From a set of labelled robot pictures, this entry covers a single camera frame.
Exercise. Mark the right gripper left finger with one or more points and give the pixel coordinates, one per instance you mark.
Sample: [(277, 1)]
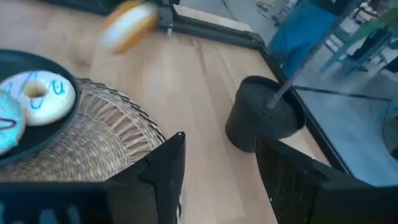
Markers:
[(149, 193)]

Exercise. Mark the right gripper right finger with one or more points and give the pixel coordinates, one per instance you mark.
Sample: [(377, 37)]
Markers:
[(304, 199)]

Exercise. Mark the white frosted cookie crumb donut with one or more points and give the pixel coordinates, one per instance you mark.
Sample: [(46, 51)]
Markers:
[(127, 28)]

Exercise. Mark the green plant in black pot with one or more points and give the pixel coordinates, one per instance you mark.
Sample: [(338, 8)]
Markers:
[(248, 124)]

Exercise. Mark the black round plate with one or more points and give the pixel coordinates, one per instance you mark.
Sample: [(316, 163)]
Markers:
[(40, 137)]

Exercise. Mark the white donut with blue drizzle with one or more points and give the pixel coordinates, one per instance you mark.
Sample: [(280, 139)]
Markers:
[(53, 105)]

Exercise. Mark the metal framed chair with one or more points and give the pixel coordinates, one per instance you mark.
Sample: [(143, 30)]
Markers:
[(334, 62)]

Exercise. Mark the teal frosted donut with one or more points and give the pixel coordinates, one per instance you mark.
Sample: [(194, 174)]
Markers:
[(9, 124)]

